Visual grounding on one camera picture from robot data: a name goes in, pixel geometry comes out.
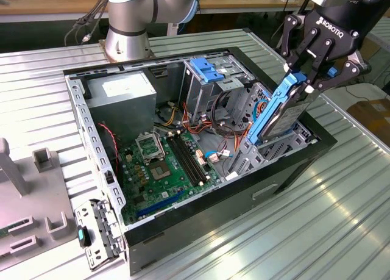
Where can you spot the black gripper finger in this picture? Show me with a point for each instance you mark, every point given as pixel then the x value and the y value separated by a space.
pixel 335 78
pixel 288 48

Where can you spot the hard disk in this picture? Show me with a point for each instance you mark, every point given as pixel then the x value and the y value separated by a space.
pixel 289 115

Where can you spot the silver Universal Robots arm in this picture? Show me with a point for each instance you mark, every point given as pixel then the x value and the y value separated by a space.
pixel 128 14

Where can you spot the grey perforated disk bay cage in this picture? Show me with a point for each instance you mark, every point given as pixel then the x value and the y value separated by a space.
pixel 301 132

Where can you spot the large brown cardboard box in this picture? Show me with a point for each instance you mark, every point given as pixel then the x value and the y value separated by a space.
pixel 370 49

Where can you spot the blue drive bay latch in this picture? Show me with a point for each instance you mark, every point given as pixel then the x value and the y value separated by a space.
pixel 207 72

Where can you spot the grey optical drive cage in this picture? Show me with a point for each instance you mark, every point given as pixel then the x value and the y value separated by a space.
pixel 198 94

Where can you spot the black RAM slot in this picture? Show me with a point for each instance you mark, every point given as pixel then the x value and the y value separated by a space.
pixel 190 158
pixel 182 161

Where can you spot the green motherboard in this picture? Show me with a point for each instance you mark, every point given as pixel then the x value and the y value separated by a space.
pixel 179 177

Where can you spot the grey Dell power supply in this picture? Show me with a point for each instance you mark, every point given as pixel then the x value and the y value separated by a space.
pixel 122 109

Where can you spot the CPU socket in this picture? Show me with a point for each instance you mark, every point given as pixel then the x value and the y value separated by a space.
pixel 160 171

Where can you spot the black PC case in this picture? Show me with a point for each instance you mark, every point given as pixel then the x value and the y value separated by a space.
pixel 213 222

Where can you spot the blue expansion slot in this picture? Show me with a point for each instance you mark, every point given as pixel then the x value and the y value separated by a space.
pixel 158 205

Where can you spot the black case fan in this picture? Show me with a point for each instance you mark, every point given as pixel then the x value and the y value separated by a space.
pixel 117 167

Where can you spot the grey parts rack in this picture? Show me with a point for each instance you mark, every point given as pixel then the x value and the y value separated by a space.
pixel 39 188

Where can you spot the metal frame table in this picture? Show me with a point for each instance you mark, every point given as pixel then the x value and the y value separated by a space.
pixel 381 30

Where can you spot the brown arm base plate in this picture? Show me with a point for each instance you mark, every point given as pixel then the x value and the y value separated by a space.
pixel 102 46

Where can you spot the black blue bracket latch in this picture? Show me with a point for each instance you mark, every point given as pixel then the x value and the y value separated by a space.
pixel 81 235

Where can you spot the grey expansion bracket plate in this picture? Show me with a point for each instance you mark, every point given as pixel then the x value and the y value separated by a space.
pixel 97 255

